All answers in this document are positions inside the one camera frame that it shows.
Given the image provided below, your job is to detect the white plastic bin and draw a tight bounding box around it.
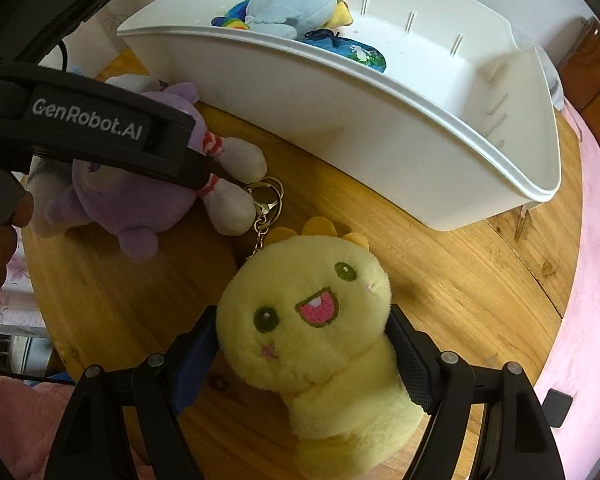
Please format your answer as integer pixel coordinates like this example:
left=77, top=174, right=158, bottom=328
left=116, top=0, right=564, bottom=233

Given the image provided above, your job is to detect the brown wooden headboard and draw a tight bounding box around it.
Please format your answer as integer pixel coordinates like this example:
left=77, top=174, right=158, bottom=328
left=561, top=16, right=600, bottom=133

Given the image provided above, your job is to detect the rainbow plush toy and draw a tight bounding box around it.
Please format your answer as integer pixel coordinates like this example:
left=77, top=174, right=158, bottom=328
left=210, top=0, right=255, bottom=32

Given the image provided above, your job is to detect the yellow plush toy with keychain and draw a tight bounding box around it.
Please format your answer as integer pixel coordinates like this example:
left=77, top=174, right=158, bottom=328
left=215, top=176, right=432, bottom=480

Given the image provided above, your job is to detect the purple plush toy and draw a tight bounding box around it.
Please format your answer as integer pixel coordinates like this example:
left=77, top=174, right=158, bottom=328
left=27, top=74, right=269, bottom=264

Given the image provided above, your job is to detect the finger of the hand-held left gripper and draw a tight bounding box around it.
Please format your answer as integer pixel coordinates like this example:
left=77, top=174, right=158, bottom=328
left=147, top=151, right=243, bottom=189

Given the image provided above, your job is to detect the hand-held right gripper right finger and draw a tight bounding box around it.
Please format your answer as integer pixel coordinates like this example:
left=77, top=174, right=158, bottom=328
left=386, top=305, right=566, bottom=480

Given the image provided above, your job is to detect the black flat device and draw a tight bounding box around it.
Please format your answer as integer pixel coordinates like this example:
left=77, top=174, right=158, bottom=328
left=543, top=388, right=575, bottom=429

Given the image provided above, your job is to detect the small yellow plush toy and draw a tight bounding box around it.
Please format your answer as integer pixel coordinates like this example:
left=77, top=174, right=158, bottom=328
left=324, top=0, right=354, bottom=29

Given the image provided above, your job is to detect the white floral curtain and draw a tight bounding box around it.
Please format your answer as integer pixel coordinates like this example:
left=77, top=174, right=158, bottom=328
left=0, top=240, right=49, bottom=335

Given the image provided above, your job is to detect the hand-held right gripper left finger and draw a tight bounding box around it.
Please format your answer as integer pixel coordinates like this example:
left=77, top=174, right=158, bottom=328
left=44, top=305, right=222, bottom=480

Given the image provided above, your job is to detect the pink fleece robe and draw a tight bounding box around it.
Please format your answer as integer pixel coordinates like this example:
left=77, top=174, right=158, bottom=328
left=0, top=374, right=153, bottom=480

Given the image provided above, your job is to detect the pink bed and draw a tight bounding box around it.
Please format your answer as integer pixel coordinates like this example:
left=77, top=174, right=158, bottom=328
left=530, top=102, right=600, bottom=466

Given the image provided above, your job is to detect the light blue plush toy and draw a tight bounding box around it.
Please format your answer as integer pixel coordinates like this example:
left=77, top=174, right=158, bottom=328
left=244, top=0, right=356, bottom=41

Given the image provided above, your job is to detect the dark blue plush toy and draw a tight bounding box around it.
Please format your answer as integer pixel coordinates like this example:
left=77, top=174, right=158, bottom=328
left=301, top=28, right=389, bottom=73

